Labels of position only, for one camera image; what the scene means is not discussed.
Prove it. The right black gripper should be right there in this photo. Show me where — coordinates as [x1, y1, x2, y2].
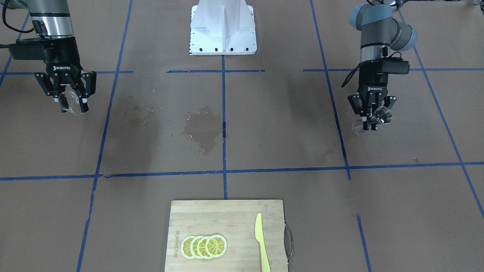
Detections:
[34, 37, 97, 113]

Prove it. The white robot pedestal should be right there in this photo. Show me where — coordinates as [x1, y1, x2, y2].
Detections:
[189, 0, 258, 55]

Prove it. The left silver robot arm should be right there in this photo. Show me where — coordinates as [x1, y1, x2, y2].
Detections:
[342, 0, 418, 131]

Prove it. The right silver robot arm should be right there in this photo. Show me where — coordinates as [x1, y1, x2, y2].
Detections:
[1, 0, 96, 115]

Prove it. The yellow plastic knife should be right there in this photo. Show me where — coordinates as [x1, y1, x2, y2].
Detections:
[254, 212, 271, 272]

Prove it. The lemon slice two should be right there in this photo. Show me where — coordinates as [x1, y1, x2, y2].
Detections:
[197, 236, 212, 260]

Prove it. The wooden cutting board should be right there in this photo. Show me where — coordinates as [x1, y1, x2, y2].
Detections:
[164, 199, 288, 272]

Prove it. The steel double jigger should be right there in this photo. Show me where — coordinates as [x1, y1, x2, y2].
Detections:
[352, 106, 392, 132]

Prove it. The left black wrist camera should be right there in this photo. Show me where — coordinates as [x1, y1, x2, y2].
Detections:
[380, 57, 410, 74]

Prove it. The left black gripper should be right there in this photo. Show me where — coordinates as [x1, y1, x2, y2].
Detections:
[347, 60, 397, 131]

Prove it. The clear glass cup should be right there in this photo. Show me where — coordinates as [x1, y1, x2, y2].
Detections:
[57, 85, 84, 116]

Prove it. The lemon slice four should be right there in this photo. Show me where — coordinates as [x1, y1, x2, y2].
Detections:
[181, 235, 195, 260]

